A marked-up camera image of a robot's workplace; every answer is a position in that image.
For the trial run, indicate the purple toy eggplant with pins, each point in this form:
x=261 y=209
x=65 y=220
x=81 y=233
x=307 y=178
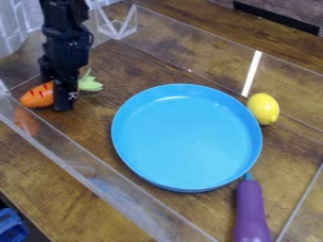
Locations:
x=251 y=227

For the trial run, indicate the blue round tray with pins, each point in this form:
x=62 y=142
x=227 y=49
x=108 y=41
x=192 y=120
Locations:
x=185 y=137

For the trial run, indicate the yellow toy lemon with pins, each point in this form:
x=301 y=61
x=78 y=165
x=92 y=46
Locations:
x=264 y=108

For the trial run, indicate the orange toy carrot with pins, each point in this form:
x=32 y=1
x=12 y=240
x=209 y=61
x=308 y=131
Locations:
x=40 y=96

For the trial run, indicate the white curtain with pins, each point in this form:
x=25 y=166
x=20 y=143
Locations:
x=21 y=19

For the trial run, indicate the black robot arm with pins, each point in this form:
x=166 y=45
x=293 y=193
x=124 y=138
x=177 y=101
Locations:
x=64 y=15

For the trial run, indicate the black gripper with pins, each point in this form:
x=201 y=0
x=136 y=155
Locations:
x=64 y=56

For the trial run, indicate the blue object at corner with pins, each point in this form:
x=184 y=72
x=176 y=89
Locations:
x=13 y=230

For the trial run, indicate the clear acrylic enclosure wall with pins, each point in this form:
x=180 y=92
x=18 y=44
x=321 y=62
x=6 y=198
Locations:
x=60 y=172

